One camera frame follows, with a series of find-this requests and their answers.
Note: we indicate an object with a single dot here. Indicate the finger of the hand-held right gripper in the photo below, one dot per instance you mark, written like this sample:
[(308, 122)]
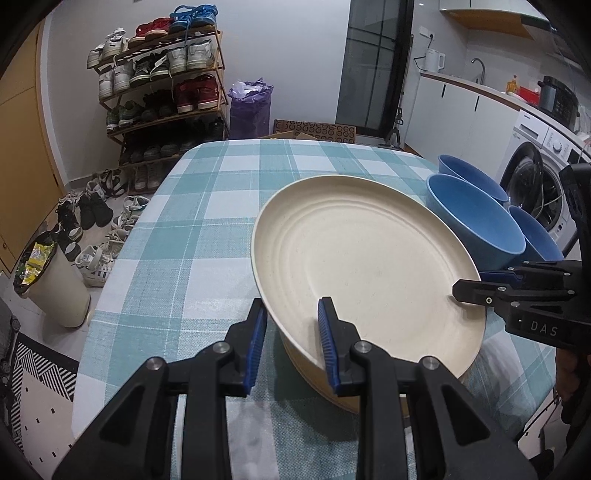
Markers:
[(545, 274), (480, 293)]

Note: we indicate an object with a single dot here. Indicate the black white patterned rug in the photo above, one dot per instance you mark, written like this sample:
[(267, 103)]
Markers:
[(41, 378)]

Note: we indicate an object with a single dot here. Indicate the black glass door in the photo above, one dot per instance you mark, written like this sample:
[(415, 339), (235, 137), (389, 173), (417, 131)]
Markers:
[(374, 69)]

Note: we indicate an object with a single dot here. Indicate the person's right hand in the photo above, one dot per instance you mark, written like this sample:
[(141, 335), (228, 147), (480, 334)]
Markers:
[(567, 378)]

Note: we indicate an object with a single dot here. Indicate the purple trash bag bin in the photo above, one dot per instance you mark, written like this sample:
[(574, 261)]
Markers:
[(249, 115)]

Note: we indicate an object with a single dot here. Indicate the yellow soap bottle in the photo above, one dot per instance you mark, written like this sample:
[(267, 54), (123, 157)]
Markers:
[(511, 86)]

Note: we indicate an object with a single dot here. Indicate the open cardboard box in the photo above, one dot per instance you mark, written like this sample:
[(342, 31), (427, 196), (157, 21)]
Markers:
[(286, 135)]

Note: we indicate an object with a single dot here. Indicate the red box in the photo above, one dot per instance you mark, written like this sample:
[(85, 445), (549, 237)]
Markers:
[(528, 93)]

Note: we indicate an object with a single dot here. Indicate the white kitchen base cabinet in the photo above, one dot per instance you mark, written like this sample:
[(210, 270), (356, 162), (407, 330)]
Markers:
[(443, 120)]

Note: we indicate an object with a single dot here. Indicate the cream trash bin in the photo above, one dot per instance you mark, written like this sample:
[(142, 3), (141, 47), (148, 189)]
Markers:
[(55, 295)]

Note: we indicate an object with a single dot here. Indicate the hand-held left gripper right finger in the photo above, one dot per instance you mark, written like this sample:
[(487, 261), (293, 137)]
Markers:
[(328, 346)]

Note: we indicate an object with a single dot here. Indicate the chrome faucet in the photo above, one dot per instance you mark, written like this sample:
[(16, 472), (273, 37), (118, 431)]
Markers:
[(482, 74)]

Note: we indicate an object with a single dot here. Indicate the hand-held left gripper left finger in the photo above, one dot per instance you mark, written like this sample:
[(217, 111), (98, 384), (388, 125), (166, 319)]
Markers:
[(256, 350)]

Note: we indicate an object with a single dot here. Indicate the stick vacuum cleaner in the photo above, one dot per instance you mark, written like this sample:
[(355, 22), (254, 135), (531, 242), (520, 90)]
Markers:
[(397, 124)]

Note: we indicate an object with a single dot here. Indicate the shoe rack with shoes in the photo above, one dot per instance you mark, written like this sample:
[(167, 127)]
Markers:
[(198, 92)]

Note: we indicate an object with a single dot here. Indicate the cream round plate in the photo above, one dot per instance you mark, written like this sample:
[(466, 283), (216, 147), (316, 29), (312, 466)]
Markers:
[(304, 362), (369, 267)]

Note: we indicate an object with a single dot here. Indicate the scattered pile of shoes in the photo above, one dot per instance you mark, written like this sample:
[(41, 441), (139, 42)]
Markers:
[(94, 214)]

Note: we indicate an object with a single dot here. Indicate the teal white checked tablecloth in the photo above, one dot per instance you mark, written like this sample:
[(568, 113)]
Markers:
[(184, 240)]

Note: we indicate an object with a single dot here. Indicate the blue bowl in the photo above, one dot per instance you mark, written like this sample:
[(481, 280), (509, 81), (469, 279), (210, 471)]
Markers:
[(535, 235), (466, 177), (475, 217)]

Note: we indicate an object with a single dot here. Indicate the white wall cabinet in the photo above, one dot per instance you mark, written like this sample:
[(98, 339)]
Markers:
[(485, 5)]

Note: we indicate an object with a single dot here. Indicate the white electric kettle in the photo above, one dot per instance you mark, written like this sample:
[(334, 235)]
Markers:
[(434, 60)]

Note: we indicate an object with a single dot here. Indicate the black pressure cooker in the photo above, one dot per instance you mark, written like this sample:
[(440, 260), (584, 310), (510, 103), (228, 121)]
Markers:
[(561, 99)]

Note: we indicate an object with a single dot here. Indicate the yellow wooden door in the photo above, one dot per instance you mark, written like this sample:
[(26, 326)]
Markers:
[(18, 161)]

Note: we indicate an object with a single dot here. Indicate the white washing machine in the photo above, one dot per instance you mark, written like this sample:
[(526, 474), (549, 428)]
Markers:
[(531, 134)]

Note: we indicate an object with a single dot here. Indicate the wooden shoe rack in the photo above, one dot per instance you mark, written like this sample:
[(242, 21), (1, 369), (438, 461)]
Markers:
[(184, 118)]

